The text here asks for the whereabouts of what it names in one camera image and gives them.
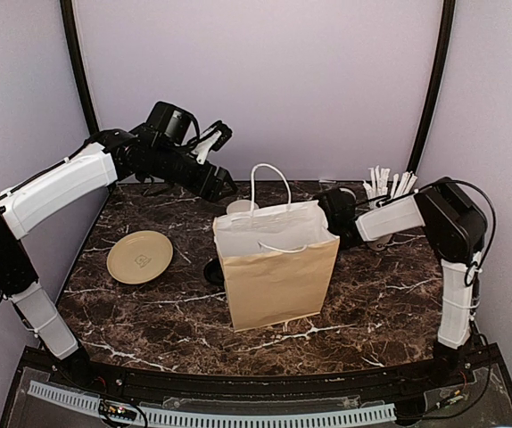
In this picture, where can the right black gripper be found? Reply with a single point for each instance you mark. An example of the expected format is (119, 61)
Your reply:
(353, 208)

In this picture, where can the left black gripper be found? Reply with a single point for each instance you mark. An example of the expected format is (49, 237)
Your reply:
(211, 192)

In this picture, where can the stack of black paper cups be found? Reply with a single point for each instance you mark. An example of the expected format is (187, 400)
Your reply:
(238, 206)

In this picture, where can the brown paper bag white handles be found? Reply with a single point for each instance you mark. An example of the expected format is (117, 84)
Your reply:
(277, 262)

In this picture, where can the stack of black cup lids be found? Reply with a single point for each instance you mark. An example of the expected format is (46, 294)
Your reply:
(213, 272)

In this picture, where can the white cup holding straws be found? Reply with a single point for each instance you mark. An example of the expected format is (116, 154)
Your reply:
(379, 244)

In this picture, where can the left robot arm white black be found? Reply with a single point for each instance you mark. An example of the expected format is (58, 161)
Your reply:
(100, 162)

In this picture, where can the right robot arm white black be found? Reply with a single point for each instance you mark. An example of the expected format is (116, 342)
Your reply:
(459, 221)

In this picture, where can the bundle of white wrapped straws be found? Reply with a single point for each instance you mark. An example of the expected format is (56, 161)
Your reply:
(382, 182)

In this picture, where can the beige round plate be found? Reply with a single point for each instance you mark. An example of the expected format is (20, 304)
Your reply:
(139, 257)

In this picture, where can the black left frame post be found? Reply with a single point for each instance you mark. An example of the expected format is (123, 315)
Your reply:
(77, 64)

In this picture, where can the black frame post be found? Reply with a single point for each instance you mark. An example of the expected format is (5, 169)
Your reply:
(77, 64)
(434, 85)

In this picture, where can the black right frame post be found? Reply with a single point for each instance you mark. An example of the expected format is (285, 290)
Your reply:
(434, 85)

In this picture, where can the white slotted cable duct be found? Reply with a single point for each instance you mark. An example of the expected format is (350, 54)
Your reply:
(118, 413)

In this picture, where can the black front table rail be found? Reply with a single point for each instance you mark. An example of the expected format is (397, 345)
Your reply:
(415, 388)

